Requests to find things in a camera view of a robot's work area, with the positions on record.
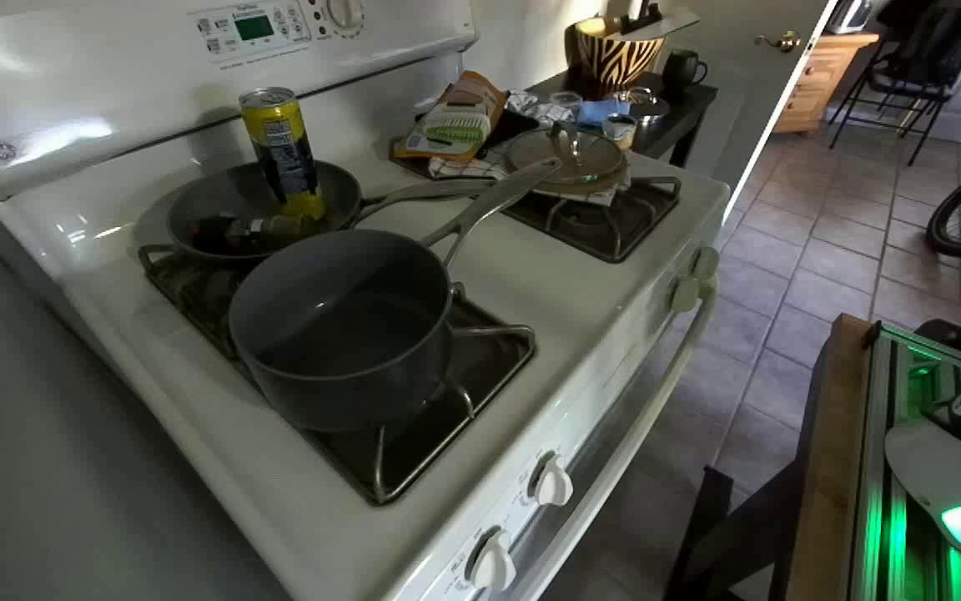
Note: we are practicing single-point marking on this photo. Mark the black double burner grate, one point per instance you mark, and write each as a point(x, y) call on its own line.
point(602, 231)
point(416, 459)

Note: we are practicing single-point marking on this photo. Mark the orange item on tray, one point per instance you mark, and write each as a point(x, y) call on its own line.
point(453, 121)

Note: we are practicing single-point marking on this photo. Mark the white stove knob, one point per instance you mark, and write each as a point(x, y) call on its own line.
point(492, 561)
point(684, 292)
point(553, 481)
point(704, 261)

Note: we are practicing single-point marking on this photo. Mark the wooden cabinet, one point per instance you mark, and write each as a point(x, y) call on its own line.
point(824, 83)

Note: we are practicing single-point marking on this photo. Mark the yellow oil bottle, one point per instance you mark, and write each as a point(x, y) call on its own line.
point(281, 144)

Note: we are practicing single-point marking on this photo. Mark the white robot base link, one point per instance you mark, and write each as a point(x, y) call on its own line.
point(948, 468)

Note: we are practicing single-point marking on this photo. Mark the black side table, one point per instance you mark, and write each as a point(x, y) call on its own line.
point(684, 117)

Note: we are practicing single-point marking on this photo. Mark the blue packet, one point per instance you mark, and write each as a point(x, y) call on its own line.
point(606, 112)

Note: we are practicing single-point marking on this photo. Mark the wooden board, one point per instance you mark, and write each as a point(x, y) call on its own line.
point(831, 468)

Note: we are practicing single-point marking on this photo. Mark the glass pot lid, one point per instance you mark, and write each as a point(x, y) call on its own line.
point(583, 161)

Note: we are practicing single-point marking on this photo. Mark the brass door knob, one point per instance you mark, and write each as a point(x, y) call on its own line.
point(781, 41)

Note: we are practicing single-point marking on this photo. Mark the dark frying pan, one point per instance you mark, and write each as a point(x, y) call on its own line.
point(215, 202)

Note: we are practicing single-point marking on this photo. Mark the glass jar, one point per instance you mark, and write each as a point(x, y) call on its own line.
point(641, 112)

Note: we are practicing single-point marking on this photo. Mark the stove control panel with display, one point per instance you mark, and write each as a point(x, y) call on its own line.
point(264, 24)

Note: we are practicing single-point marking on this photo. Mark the aluminium mount frame green lit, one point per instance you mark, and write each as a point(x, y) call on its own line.
point(891, 522)

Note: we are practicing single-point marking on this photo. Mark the white door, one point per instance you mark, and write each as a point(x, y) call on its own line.
point(743, 88)

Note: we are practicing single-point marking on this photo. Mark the zebra pattern basket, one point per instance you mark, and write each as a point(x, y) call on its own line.
point(616, 54)

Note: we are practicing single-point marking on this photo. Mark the black metal chair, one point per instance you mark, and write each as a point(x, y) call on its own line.
point(918, 52)

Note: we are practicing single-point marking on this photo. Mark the black mug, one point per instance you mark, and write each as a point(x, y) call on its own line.
point(683, 73)

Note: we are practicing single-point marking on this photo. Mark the white gas stove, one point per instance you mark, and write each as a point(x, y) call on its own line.
point(567, 289)

